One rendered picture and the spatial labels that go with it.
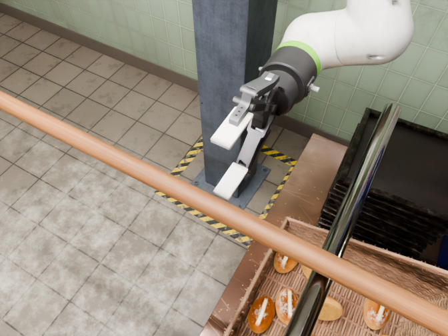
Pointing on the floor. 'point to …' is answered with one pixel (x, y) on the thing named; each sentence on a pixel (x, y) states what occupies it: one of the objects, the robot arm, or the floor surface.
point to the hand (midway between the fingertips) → (223, 168)
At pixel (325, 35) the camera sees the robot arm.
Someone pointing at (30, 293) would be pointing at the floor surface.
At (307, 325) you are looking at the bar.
